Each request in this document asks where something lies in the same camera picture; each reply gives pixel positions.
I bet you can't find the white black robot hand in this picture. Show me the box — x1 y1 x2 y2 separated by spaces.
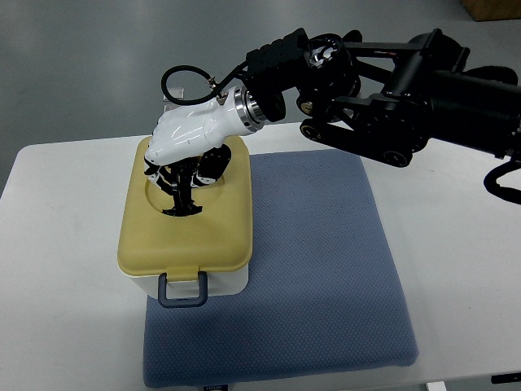
144 86 266 195

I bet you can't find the yellow box lid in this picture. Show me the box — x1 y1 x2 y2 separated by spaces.
116 134 254 307

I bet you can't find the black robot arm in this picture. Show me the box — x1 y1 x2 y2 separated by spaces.
197 29 520 204

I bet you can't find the white storage box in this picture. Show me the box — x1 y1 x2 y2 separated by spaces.
127 265 248 300

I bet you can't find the brown cardboard box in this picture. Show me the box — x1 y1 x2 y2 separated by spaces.
460 0 520 22

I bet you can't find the upper silver floor plate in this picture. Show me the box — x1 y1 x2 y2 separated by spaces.
163 87 184 102

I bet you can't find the blue grey cushion mat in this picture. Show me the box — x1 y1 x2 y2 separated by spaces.
143 150 418 388

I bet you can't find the black table bracket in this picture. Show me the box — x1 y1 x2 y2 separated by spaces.
491 372 521 384

